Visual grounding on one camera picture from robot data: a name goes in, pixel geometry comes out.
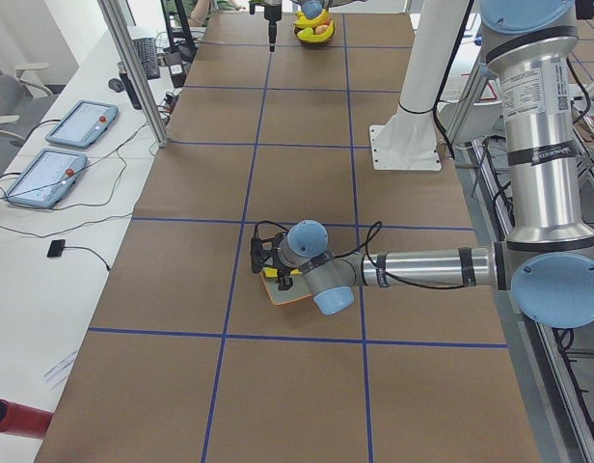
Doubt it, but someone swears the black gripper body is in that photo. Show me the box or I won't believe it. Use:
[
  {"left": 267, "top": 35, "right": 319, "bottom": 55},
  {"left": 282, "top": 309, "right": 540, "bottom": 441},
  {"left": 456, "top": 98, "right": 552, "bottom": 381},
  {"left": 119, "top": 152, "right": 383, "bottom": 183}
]
[
  {"left": 250, "top": 232, "right": 288, "bottom": 273},
  {"left": 262, "top": 0, "right": 283, "bottom": 42}
]

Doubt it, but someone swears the yellow banana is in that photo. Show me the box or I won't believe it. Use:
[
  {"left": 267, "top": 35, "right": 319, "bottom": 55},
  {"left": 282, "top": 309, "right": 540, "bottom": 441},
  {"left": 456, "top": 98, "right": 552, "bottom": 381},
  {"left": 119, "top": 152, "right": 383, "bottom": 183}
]
[
  {"left": 296, "top": 19, "right": 336, "bottom": 44},
  {"left": 262, "top": 267, "right": 301, "bottom": 279},
  {"left": 294, "top": 10, "right": 331, "bottom": 29}
]

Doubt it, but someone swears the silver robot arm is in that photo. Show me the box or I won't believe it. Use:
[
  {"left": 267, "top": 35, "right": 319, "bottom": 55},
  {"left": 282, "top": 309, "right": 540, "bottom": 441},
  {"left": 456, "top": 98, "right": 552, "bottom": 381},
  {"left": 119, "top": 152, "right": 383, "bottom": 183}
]
[
  {"left": 250, "top": 1, "right": 594, "bottom": 329},
  {"left": 249, "top": 0, "right": 350, "bottom": 52}
]

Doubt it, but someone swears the grey orange square plate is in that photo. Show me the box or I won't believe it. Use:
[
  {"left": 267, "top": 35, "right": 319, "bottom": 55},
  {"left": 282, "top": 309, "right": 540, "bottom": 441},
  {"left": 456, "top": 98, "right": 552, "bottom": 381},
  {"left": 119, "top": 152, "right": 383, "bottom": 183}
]
[{"left": 261, "top": 272, "right": 311, "bottom": 305}]

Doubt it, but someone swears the brown wicker basket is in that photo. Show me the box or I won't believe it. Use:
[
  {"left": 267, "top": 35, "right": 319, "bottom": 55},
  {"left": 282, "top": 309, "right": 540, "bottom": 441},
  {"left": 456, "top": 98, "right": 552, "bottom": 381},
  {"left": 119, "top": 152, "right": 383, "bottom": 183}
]
[{"left": 294, "top": 16, "right": 336, "bottom": 45}]

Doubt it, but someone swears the pink apple near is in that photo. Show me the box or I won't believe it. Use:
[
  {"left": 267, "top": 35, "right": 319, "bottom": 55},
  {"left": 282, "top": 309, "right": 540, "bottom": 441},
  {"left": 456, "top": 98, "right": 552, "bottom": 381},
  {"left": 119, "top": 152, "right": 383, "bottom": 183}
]
[{"left": 314, "top": 24, "right": 328, "bottom": 35}]

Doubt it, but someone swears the person in green shirt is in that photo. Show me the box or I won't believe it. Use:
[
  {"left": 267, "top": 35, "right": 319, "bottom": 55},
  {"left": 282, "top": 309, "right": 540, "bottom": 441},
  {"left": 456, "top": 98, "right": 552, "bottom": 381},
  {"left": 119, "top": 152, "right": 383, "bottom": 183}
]
[{"left": 182, "top": 0, "right": 245, "bottom": 27}]

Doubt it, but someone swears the black keyboard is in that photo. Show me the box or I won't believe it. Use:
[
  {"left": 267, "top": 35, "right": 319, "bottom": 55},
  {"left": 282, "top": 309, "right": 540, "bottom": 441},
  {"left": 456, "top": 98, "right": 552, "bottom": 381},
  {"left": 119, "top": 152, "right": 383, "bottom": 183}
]
[{"left": 132, "top": 38, "right": 160, "bottom": 80}]

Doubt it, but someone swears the black water bottle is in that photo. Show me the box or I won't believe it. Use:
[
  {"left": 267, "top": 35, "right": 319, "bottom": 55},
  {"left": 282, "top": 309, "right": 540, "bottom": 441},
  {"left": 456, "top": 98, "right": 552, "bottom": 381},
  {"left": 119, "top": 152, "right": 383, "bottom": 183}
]
[{"left": 118, "top": 61, "right": 142, "bottom": 110}]

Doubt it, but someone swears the black computer mouse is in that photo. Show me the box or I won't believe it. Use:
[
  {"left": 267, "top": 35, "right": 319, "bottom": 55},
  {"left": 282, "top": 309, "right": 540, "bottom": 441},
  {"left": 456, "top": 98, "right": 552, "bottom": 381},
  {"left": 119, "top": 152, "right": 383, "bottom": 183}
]
[{"left": 108, "top": 78, "right": 124, "bottom": 93}]

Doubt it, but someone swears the blue teach pendant far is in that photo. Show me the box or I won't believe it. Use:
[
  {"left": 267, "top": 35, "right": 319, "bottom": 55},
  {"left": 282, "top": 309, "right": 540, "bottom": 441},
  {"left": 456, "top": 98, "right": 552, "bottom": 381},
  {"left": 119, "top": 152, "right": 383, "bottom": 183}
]
[{"left": 45, "top": 100, "right": 119, "bottom": 149}]

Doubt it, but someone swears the blue teach pendant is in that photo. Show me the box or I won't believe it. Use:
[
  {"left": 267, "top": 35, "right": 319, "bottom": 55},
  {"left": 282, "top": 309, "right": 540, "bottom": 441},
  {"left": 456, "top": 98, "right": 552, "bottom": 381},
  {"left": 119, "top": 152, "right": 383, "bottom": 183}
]
[
  {"left": 5, "top": 148, "right": 88, "bottom": 209},
  {"left": 45, "top": 100, "right": 119, "bottom": 149}
]

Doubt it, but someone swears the small black puck device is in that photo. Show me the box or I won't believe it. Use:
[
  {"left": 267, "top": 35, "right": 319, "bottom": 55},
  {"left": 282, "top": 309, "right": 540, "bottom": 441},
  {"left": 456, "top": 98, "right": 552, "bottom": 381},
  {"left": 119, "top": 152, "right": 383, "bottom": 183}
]
[{"left": 46, "top": 239, "right": 66, "bottom": 259}]

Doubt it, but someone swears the blue teach pendant near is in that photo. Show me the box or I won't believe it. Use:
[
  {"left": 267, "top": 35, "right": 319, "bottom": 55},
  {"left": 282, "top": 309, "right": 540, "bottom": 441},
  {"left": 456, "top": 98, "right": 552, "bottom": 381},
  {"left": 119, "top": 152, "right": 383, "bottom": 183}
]
[{"left": 5, "top": 148, "right": 88, "bottom": 209}]

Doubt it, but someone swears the red cylinder tube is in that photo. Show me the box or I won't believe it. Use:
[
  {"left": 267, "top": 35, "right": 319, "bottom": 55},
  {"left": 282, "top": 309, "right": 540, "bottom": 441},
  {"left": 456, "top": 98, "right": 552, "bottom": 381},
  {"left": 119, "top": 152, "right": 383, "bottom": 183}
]
[{"left": 0, "top": 399, "right": 53, "bottom": 439}]

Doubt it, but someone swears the aluminium frame post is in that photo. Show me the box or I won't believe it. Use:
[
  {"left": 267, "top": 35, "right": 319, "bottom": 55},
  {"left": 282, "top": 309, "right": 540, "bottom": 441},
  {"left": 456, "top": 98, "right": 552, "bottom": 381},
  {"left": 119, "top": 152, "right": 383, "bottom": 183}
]
[{"left": 97, "top": 0, "right": 168, "bottom": 148}]

